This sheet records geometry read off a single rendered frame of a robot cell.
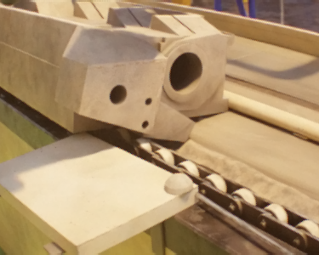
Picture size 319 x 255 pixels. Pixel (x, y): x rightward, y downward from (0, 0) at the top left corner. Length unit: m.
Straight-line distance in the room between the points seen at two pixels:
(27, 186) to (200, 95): 0.43
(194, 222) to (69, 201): 0.18
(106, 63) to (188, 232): 0.30
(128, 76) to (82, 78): 0.08
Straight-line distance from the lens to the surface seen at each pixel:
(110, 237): 0.72
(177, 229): 0.78
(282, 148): 1.01
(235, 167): 0.94
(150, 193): 0.78
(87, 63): 0.85
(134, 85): 0.90
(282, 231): 0.73
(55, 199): 0.80
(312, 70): 1.46
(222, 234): 0.74
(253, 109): 1.12
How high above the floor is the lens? 1.19
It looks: 23 degrees down
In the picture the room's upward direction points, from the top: 4 degrees counter-clockwise
